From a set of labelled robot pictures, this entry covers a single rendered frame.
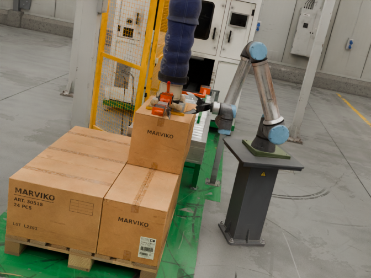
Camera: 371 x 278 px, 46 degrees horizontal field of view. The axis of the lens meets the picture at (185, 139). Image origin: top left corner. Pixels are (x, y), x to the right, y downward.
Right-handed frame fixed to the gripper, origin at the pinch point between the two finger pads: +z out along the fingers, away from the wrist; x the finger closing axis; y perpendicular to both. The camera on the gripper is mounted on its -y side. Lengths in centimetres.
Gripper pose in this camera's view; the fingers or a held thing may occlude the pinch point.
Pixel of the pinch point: (184, 102)
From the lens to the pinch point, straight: 307.7
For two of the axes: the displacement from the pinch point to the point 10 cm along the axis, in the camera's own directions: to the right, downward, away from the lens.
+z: -9.8, -1.8, 0.2
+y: 0.8, -3.0, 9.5
